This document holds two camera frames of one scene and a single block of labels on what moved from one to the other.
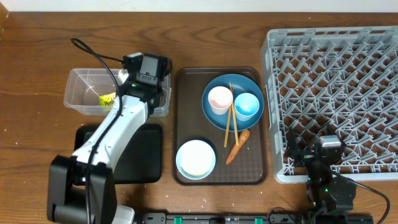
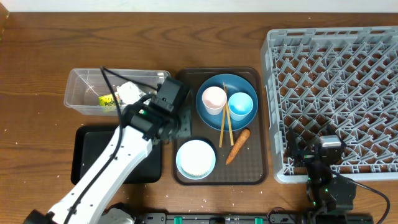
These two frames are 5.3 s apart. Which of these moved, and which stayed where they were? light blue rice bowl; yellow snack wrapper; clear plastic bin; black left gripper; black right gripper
Moved: black left gripper
Stayed: yellow snack wrapper; clear plastic bin; black right gripper; light blue rice bowl
